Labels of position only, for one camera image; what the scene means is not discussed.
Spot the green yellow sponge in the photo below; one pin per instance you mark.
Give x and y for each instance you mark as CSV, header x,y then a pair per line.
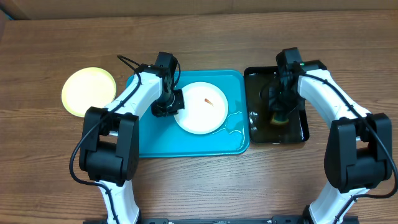
x,y
279,119

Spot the orange food scrap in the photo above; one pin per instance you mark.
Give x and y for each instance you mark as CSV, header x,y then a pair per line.
x,y
209,102

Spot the white plate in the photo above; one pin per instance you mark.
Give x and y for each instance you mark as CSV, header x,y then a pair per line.
x,y
198,117

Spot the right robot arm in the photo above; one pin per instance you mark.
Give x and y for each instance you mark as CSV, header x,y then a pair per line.
x,y
358,154

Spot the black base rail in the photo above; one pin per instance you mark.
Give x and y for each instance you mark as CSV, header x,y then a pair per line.
x,y
274,220

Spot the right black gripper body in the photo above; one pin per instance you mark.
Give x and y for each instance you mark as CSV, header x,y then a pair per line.
x,y
286,102

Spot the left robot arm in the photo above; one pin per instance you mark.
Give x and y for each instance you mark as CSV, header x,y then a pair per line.
x,y
109,147

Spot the yellow-green plate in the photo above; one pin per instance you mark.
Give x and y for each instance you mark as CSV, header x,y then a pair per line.
x,y
91,86

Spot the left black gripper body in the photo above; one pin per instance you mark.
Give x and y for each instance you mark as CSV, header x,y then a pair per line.
x,y
170,105

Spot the black water tray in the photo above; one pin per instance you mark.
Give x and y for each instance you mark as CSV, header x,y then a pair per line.
x,y
260,129

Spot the teal plastic tray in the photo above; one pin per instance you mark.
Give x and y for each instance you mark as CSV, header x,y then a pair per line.
x,y
163,137

